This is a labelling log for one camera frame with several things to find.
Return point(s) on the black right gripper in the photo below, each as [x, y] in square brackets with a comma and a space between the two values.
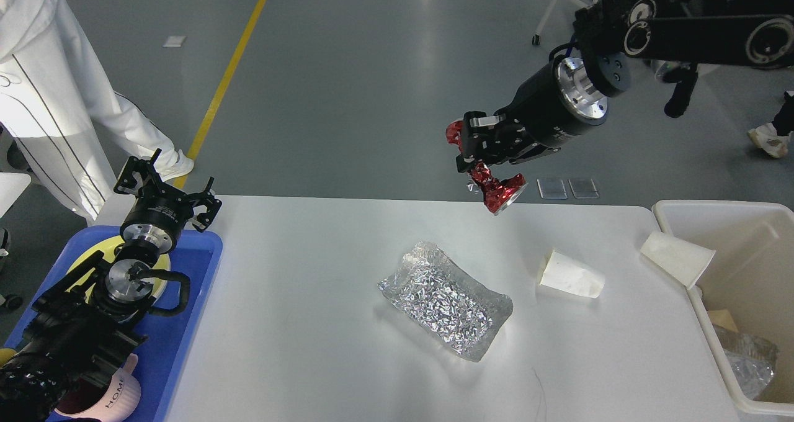
[556, 104]

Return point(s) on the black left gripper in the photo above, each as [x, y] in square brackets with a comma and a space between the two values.
[159, 220]

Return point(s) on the crushed red can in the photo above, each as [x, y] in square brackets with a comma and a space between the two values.
[497, 195]

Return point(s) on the yellow plastic plate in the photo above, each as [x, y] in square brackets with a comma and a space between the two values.
[108, 248]

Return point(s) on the pink mug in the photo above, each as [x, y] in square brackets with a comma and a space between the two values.
[113, 402]

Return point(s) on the foil wrapper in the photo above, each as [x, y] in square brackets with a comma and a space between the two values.
[753, 360]

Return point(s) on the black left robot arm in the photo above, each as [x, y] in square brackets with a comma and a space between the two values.
[84, 325]

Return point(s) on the floor socket plate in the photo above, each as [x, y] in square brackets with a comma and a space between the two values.
[583, 188]
[552, 188]

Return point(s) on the white paper cup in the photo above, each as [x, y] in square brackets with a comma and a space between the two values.
[565, 274]
[684, 261]

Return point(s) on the person in white trousers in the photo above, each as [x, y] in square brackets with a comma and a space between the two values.
[55, 94]

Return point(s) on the white side table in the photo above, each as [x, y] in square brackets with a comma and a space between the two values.
[12, 187]

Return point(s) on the silver foil bag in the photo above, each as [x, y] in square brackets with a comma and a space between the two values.
[433, 291]

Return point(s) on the person in dark trousers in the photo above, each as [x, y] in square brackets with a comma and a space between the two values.
[773, 137]

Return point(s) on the white plastic bin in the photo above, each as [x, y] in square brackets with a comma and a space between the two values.
[750, 276]

